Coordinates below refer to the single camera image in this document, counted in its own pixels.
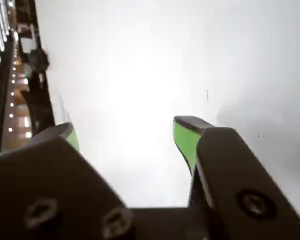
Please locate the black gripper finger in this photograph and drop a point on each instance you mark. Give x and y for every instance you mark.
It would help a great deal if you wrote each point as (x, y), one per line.
(40, 187)
(240, 187)

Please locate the black knobbed stand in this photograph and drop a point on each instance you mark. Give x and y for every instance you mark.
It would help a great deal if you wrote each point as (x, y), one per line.
(38, 60)

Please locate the white laptop lid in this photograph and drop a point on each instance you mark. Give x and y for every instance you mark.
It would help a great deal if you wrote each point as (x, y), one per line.
(28, 45)

